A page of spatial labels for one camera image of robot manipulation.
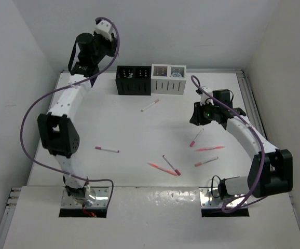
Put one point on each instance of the red pen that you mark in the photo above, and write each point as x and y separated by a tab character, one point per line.
209	148

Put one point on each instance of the orange pen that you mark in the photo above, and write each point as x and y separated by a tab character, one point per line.
162	169

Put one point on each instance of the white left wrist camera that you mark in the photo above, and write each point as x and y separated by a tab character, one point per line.
105	29

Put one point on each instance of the peach capped white marker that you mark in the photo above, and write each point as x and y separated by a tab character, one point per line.
206	161

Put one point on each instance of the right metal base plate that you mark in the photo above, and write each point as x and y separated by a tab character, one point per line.
209	202

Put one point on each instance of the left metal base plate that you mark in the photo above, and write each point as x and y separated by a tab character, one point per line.
92	198

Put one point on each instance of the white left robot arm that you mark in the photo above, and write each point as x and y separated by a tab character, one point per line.
57	132

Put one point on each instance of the purple capped white marker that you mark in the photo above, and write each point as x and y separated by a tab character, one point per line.
107	149

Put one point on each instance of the beige capped white marker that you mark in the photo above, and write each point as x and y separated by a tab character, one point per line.
149	105

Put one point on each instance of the magenta capped white marker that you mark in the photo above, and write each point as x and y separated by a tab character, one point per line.
172	167

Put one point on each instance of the white slotted pen holder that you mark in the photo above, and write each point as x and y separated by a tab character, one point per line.
163	83

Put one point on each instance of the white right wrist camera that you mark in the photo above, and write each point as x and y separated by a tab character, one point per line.
205	93

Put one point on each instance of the pink capped white marker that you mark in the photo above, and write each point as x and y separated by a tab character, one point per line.
196	137

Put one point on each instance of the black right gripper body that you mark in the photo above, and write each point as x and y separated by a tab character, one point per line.
209	112

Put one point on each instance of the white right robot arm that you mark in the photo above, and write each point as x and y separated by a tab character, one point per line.
271	171

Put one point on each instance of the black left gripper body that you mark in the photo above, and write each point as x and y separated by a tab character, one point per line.
103	46

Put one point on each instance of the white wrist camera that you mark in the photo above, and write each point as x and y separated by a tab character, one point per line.
105	29
205	93

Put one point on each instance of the black slotted pen holder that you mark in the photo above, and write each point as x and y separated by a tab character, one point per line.
133	80

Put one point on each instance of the metal base plate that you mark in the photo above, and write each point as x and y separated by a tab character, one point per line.
209	202
92	198

